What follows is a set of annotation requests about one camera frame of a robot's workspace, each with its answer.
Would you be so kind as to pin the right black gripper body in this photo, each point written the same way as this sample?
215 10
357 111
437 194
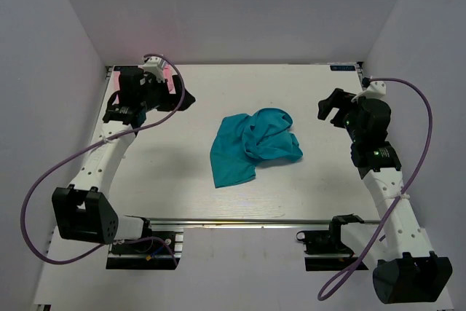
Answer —
354 132

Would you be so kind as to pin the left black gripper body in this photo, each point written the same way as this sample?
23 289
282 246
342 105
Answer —
156 93

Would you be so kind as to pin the teal t shirt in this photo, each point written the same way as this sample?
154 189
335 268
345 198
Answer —
244 141

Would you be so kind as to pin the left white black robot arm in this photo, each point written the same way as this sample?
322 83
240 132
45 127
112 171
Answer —
82 209

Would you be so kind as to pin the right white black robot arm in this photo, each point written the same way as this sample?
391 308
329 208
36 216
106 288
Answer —
405 268

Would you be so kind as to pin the pink folded t shirt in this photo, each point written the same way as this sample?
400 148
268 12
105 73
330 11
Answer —
167 72

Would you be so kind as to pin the right blue table label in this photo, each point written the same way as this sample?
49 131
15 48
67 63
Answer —
342 68

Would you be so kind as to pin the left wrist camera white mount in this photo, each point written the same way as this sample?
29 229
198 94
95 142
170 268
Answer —
154 65

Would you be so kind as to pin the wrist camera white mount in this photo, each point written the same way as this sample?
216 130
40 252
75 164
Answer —
371 89
154 65

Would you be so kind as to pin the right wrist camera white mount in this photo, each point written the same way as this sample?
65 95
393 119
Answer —
371 89

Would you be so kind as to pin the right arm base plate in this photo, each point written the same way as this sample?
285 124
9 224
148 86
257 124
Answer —
332 245

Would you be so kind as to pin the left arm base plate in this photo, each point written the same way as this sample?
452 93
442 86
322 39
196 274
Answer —
158 246

